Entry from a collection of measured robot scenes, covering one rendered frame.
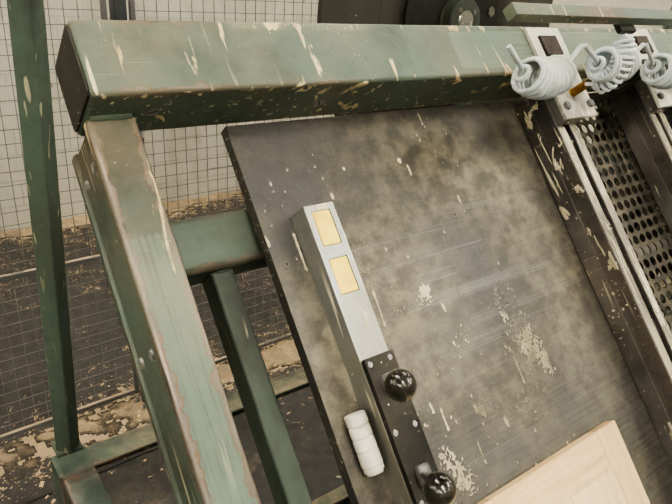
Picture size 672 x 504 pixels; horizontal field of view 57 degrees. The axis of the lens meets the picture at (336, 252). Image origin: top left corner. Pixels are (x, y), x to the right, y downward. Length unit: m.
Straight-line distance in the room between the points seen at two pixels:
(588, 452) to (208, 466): 0.64
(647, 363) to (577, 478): 0.28
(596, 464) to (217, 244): 0.69
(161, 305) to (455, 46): 0.66
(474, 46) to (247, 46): 0.44
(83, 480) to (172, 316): 1.02
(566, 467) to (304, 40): 0.75
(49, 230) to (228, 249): 0.52
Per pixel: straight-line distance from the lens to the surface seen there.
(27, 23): 1.16
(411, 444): 0.83
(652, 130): 1.54
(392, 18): 1.51
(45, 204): 1.27
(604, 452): 1.14
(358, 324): 0.83
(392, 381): 0.71
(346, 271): 0.84
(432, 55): 1.05
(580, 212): 1.24
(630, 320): 1.24
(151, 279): 0.72
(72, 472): 1.73
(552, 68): 1.05
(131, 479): 2.85
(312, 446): 2.93
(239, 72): 0.83
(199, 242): 0.85
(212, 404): 0.71
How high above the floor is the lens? 1.91
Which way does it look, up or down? 23 degrees down
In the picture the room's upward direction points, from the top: 3 degrees clockwise
